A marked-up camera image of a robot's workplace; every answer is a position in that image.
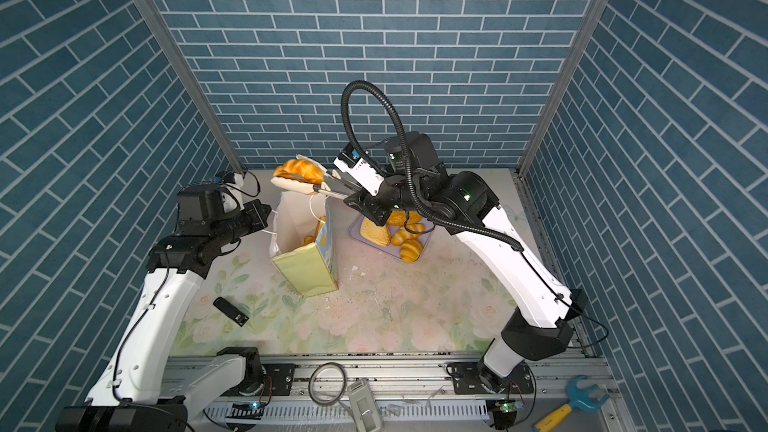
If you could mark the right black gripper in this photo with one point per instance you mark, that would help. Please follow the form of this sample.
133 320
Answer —
370 205

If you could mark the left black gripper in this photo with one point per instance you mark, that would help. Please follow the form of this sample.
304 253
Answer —
258 220

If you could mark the twisted ring bread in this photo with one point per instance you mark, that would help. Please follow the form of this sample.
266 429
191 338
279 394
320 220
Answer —
302 170

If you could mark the long glazed loaf bread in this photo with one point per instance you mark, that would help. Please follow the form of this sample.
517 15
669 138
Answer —
318 237

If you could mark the paper bag with floral sides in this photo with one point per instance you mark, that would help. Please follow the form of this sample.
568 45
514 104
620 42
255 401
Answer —
310 270

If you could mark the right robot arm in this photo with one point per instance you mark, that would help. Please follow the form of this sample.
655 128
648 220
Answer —
539 327

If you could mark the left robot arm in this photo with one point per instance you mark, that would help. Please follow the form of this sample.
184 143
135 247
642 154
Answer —
128 396

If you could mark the sesame oval bread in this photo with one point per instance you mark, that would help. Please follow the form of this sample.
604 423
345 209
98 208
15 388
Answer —
400 218

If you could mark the triangular toast bread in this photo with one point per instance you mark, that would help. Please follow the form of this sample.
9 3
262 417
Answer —
374 234

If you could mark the striped croissant roll middle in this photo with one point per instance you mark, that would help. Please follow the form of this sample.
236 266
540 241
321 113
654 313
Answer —
412 231

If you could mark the lilac plastic tray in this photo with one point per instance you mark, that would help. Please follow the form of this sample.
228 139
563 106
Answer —
354 232

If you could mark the striped round roll near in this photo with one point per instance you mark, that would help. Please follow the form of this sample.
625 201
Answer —
410 250

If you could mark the black clip on mat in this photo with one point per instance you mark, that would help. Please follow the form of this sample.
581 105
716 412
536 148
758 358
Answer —
230 311

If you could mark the floral table mat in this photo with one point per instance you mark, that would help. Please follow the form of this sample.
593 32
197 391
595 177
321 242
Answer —
447 301

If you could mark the grey handheld device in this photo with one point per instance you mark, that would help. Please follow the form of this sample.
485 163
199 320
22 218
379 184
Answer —
365 413

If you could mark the blue yellow toy wrench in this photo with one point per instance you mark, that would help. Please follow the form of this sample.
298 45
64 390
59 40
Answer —
590 399

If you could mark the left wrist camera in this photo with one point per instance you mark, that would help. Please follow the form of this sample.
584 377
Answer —
230 189

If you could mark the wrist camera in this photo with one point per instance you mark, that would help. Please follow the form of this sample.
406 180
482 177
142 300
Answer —
349 161
230 189

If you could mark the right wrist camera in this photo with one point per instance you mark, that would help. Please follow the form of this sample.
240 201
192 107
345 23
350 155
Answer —
349 161

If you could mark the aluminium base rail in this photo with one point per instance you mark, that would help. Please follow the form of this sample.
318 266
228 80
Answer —
304 391

